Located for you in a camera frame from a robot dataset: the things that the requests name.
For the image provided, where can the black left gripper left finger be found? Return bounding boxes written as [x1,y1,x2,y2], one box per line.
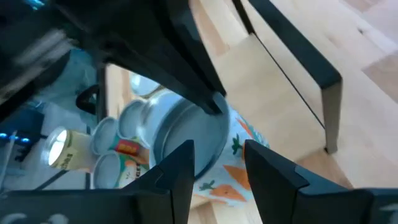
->
[0,139,196,224]

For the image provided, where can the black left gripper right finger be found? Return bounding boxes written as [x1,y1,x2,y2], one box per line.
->
[243,139,398,224]

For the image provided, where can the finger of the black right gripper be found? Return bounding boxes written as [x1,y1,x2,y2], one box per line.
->
[101,45,224,116]
[148,0,228,98]

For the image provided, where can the teal oranges print can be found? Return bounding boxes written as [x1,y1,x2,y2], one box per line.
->
[92,150,150,190]

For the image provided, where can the green dotted can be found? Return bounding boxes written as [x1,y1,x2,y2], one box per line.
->
[117,98,147,140]

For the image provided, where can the large pale carrot print can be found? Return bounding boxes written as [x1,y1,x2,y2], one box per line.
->
[148,91,272,207]

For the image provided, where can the small teal pink corn can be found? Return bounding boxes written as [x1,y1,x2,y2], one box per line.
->
[91,116,141,158]

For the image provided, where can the yellow peaches can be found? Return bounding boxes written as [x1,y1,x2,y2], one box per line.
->
[41,125,98,172]

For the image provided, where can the black computer with blue lights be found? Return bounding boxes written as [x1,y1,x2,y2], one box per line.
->
[0,107,45,163]

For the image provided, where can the black table handle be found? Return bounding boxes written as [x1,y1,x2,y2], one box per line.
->
[75,83,101,116]

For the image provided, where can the black metal frame shelf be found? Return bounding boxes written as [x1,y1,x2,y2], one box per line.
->
[231,0,343,156]

